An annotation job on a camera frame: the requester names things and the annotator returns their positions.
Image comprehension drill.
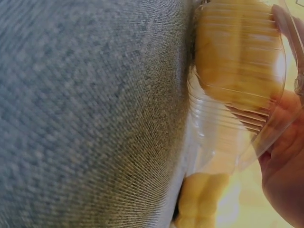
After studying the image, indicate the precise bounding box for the person's right hand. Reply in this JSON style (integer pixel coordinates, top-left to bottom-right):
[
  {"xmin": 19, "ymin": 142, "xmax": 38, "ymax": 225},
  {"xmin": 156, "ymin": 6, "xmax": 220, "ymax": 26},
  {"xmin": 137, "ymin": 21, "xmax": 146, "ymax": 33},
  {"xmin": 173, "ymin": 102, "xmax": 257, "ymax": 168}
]
[{"xmin": 257, "ymin": 4, "xmax": 304, "ymax": 228}]

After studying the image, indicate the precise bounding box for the clear plastic clamshell container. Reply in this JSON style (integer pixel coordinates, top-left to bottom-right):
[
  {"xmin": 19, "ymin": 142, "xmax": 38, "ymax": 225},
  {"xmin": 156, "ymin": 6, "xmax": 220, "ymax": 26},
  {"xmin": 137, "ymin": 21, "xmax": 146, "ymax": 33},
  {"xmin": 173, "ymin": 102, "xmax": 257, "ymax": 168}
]
[{"xmin": 185, "ymin": 0, "xmax": 304, "ymax": 181}]

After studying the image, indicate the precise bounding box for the yellow bell pepper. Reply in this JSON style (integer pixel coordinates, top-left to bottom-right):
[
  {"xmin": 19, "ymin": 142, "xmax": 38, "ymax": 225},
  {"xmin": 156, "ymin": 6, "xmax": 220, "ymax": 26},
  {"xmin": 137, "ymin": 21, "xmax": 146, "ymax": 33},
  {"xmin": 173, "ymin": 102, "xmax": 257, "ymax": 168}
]
[
  {"xmin": 174, "ymin": 172, "xmax": 238, "ymax": 228},
  {"xmin": 194, "ymin": 0, "xmax": 285, "ymax": 112}
]

